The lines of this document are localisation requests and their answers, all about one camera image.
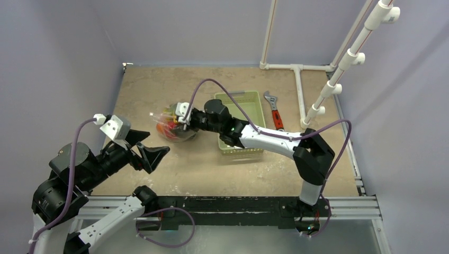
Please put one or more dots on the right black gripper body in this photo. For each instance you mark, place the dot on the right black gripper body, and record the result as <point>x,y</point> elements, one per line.
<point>191,121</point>

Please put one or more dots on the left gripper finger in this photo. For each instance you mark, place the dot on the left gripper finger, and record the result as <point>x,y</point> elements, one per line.
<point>150,158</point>
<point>135,136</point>

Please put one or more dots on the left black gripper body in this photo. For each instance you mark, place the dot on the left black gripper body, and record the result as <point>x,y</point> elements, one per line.
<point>114,157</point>

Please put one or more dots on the clear zip top bag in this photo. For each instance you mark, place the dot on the clear zip top bag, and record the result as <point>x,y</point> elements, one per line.
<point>179,135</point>

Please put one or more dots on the green plastic basket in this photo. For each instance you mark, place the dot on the green plastic basket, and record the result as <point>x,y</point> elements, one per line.
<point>250,102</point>

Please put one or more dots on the orange toy pumpkin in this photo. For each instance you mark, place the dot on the orange toy pumpkin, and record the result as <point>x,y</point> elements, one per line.
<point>164,129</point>

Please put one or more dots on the red toy tomato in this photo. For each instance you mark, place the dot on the red toy tomato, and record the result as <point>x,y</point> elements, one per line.
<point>171,124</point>

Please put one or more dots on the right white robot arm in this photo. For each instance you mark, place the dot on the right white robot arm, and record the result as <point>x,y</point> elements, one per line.
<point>310,152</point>

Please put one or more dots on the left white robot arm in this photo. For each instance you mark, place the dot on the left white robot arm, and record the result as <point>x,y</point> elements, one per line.
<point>75,172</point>

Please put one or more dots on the grey adjustable wrench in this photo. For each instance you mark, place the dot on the grey adjustable wrench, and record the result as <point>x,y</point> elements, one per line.
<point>275,113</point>

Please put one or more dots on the black base bar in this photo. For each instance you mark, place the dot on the black base bar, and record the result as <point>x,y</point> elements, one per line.
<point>283,212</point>

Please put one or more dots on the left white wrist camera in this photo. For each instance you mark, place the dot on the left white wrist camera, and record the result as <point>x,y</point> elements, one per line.
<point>113,126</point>

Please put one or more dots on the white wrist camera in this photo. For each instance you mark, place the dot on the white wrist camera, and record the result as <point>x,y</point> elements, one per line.
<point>183,112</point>
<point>113,126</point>

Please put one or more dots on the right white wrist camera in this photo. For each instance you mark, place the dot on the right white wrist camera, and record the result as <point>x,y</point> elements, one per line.
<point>183,112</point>

